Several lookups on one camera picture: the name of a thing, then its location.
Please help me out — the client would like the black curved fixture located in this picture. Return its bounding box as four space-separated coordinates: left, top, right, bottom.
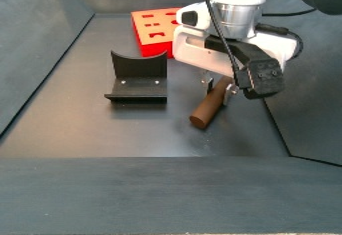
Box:
105 52 167 104

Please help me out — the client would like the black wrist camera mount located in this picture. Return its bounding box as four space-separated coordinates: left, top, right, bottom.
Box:
205 34 288 100

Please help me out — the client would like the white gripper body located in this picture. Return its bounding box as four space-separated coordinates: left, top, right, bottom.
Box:
173 3 297 76

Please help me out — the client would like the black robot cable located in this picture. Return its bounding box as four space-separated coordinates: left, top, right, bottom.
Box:
199 0 245 80

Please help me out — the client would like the brown oval rod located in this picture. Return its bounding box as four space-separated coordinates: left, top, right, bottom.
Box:
189 76 233 129

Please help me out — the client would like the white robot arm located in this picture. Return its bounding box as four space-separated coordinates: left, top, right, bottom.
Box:
173 0 342 105

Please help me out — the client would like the red block with shaped holes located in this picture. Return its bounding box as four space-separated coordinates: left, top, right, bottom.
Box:
131 8 178 58

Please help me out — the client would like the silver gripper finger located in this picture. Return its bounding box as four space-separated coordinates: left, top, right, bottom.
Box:
224 83 240 105
201 69 214 93

